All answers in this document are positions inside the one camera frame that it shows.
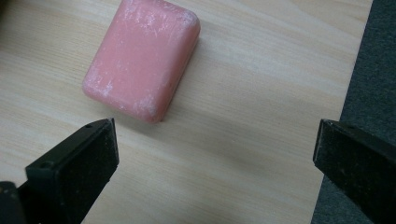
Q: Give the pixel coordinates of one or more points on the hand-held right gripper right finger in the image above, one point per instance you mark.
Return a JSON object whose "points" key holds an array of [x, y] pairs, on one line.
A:
{"points": [[358, 161]]}

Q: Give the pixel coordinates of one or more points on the pink soap bar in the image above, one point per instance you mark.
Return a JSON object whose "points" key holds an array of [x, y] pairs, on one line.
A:
{"points": [[140, 59]]}

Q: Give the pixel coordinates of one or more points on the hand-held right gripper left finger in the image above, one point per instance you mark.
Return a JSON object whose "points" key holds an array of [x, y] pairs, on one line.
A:
{"points": [[77, 165]]}

